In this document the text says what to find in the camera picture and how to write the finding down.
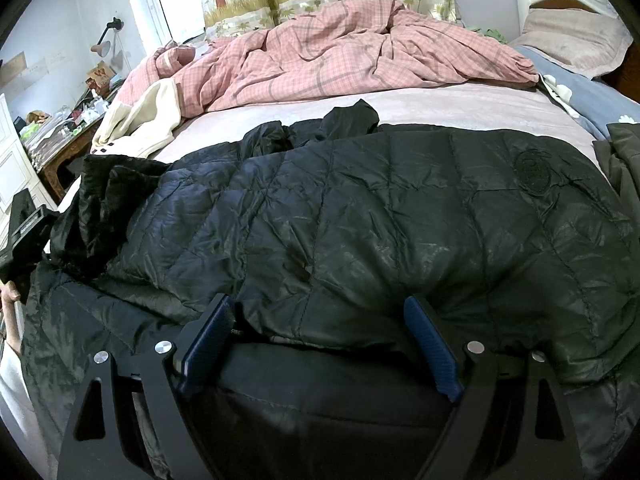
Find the carved wooden table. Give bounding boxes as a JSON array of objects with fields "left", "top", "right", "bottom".
[{"left": 37, "top": 125, "right": 106, "bottom": 201}]

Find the dark green garment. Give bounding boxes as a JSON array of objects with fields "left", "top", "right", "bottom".
[{"left": 592, "top": 122, "right": 640, "bottom": 211}]

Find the cream printed hoodie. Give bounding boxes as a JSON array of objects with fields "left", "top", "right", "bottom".
[{"left": 90, "top": 79, "right": 182, "bottom": 160}]

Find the pile of papers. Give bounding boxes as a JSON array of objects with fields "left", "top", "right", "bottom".
[{"left": 20, "top": 120, "right": 76, "bottom": 161}]

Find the pink bed sheet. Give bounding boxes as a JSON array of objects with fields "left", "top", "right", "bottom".
[{"left": 150, "top": 82, "right": 606, "bottom": 161}]

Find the person's left hand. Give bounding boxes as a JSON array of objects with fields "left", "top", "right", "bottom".
[{"left": 0, "top": 281, "right": 24, "bottom": 356}]

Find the white drawer cabinet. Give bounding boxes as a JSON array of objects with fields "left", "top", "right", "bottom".
[{"left": 0, "top": 92, "right": 43, "bottom": 211}]

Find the black puffer jacket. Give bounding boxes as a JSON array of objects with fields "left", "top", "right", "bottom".
[{"left": 20, "top": 99, "right": 640, "bottom": 480}]

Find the desk lamp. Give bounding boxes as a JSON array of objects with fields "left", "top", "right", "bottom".
[{"left": 90, "top": 17, "right": 126, "bottom": 58}]

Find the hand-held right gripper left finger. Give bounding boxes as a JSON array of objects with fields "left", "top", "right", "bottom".
[{"left": 56, "top": 292, "right": 237, "bottom": 480}]

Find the blue patterned pillow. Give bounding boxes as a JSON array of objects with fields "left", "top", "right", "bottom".
[{"left": 515, "top": 45, "right": 640, "bottom": 141}]

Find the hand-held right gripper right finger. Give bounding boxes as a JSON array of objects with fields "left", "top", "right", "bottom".
[{"left": 402, "top": 294, "right": 586, "bottom": 480}]

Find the pink checked quilt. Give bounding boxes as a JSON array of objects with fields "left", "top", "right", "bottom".
[{"left": 115, "top": 0, "right": 541, "bottom": 118}]

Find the beige pillow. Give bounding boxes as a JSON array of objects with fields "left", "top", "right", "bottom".
[{"left": 507, "top": 7, "right": 633, "bottom": 81}]

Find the table clutter pile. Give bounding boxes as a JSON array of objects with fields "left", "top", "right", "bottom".
[{"left": 75, "top": 60, "right": 126, "bottom": 126}]

